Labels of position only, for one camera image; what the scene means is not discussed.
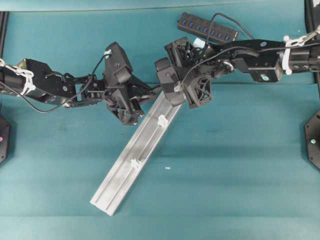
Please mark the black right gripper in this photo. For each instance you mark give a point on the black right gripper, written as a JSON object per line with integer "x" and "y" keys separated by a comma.
{"x": 180, "y": 79}

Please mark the black camera stand frame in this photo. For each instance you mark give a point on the black camera stand frame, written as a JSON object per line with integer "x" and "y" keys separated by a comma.
{"x": 311, "y": 14}

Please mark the black USB hub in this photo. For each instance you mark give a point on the black USB hub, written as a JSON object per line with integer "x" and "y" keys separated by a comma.
{"x": 200, "y": 27}

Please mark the black table frame rail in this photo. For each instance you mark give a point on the black table frame rail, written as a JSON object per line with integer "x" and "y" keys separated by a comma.
{"x": 4, "y": 15}

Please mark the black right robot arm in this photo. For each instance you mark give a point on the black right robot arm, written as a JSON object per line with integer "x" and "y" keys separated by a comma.
{"x": 266, "y": 61}

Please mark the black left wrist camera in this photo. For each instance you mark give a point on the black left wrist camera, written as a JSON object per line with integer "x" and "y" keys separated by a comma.
{"x": 118, "y": 69}

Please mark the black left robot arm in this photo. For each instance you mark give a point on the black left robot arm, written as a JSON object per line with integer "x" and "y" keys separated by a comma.
{"x": 31, "y": 79}

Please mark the silver aluminium rail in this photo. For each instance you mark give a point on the silver aluminium rail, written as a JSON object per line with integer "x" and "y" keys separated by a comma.
{"x": 134, "y": 156}

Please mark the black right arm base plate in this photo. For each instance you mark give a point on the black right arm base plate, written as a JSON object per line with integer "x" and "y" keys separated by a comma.
{"x": 312, "y": 139}

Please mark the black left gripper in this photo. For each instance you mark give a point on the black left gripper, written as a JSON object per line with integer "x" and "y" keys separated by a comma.
{"x": 122, "y": 100}

